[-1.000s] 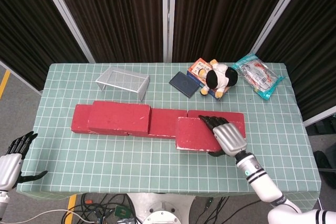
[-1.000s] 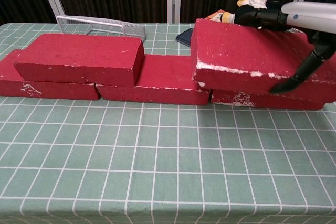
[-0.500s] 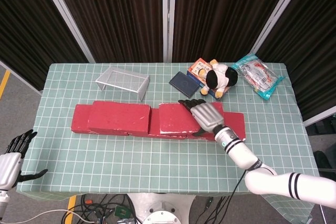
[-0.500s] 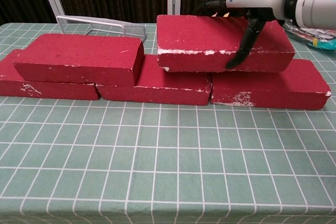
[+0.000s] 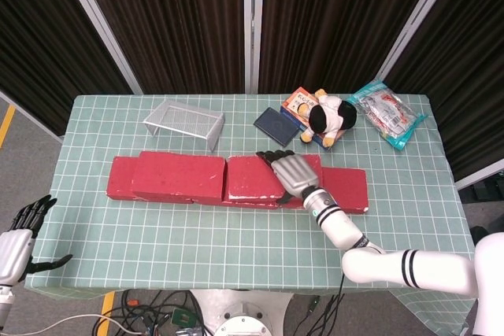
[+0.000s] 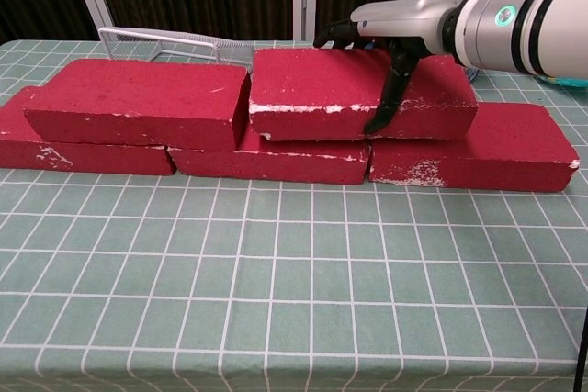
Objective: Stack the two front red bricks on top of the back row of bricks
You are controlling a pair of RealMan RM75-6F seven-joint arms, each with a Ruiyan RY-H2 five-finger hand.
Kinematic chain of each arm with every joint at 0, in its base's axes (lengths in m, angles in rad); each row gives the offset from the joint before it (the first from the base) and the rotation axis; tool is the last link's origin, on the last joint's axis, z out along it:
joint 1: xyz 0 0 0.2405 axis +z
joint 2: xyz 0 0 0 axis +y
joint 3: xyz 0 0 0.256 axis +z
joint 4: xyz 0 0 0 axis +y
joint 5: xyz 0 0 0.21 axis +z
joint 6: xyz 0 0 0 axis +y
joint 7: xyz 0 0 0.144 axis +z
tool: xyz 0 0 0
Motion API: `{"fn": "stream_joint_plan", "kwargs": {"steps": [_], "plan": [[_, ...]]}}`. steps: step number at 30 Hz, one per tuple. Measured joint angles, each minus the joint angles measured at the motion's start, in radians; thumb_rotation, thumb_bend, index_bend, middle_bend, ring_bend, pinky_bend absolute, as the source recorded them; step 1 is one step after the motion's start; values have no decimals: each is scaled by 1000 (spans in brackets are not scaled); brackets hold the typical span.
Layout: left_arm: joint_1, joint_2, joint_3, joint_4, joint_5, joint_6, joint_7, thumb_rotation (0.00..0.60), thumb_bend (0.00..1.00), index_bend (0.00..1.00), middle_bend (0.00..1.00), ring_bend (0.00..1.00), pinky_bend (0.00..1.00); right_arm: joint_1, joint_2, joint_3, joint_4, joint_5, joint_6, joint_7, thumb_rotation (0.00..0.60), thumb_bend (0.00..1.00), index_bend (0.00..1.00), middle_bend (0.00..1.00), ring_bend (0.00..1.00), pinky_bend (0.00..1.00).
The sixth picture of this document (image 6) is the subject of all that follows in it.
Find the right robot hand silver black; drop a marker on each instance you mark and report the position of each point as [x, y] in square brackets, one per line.
[404, 18]

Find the red foam brick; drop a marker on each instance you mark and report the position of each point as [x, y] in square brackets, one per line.
[505, 153]
[317, 84]
[92, 158]
[275, 164]
[138, 98]

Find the teal snack bag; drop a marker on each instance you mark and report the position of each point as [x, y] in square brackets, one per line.
[569, 82]

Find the green checked tablecloth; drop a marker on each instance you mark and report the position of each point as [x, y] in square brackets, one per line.
[275, 282]

